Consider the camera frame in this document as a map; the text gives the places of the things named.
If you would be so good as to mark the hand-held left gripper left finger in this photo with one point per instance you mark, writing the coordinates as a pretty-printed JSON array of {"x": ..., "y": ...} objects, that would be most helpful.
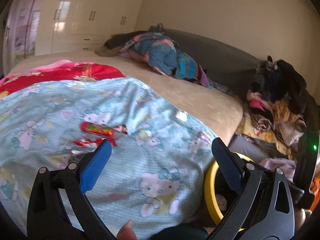
[{"x": 96, "y": 165}]

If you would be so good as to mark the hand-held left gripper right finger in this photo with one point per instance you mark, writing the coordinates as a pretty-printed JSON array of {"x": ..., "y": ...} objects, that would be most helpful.
[{"x": 227, "y": 165}]

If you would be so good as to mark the yellow-rimmed trash bin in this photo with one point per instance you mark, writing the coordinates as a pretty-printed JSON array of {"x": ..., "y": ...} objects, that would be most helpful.
[{"x": 208, "y": 180}]

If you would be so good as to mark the red and white wrapper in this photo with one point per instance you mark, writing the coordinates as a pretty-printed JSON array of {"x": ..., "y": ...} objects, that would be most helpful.
[{"x": 86, "y": 143}]

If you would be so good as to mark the long red candy wrapper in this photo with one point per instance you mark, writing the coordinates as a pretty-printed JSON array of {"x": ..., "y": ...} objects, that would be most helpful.
[{"x": 97, "y": 129}]

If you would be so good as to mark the small dark wrapper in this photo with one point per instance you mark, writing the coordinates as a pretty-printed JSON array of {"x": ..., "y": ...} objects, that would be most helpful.
[{"x": 121, "y": 129}]

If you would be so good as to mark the person's left hand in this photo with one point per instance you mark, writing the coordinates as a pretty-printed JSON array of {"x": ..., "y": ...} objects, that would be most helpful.
[{"x": 126, "y": 233}]

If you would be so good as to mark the grey cloth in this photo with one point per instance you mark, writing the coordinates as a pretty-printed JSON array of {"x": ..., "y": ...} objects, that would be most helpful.
[{"x": 247, "y": 147}]

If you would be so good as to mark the orange object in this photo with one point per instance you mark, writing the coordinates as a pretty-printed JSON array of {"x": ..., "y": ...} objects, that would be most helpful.
[{"x": 316, "y": 190}]

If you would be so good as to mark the lilac cloth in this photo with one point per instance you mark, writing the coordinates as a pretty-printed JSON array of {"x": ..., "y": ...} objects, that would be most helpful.
[{"x": 277, "y": 165}]

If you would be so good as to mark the pile of clothes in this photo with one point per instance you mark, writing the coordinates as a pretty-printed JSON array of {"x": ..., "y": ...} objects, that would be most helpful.
[{"x": 282, "y": 120}]

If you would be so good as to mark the light blue cat-print blanket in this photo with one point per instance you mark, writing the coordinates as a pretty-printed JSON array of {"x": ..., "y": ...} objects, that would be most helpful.
[{"x": 150, "y": 150}]

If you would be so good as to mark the pink cloth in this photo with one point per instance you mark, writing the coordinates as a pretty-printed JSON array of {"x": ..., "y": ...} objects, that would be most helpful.
[{"x": 256, "y": 102}]

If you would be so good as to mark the beige bed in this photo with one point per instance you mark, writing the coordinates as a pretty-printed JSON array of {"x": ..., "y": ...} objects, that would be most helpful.
[{"x": 200, "y": 97}]

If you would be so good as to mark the dark patterned cloth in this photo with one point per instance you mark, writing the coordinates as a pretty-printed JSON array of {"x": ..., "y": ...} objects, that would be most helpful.
[{"x": 220, "y": 87}]

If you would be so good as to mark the teal pants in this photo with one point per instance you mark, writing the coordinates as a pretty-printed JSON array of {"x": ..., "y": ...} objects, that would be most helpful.
[{"x": 180, "y": 233}]

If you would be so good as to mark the black fuzzy clothing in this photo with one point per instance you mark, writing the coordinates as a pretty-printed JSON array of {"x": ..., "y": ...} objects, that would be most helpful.
[{"x": 280, "y": 80}]

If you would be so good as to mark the red blanket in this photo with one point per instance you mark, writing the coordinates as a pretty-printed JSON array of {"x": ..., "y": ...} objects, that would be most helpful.
[{"x": 75, "y": 75}]

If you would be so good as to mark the striped blanket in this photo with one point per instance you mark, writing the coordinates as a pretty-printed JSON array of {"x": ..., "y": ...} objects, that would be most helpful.
[{"x": 187, "y": 66}]

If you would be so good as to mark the grey headboard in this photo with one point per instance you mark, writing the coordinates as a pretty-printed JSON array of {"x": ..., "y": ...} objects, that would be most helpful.
[{"x": 220, "y": 55}]

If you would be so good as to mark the dark brown cloth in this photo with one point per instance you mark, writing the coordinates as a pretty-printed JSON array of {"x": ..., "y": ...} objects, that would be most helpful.
[{"x": 112, "y": 46}]

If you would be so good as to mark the blue floral quilt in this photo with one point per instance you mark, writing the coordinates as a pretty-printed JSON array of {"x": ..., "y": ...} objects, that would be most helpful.
[{"x": 155, "y": 50}]

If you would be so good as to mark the cream glossy wardrobe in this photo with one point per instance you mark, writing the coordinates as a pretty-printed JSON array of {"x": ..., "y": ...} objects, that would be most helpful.
[{"x": 100, "y": 10}]

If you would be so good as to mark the pink patterned glass door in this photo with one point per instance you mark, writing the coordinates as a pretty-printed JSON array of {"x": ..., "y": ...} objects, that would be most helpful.
[{"x": 25, "y": 25}]

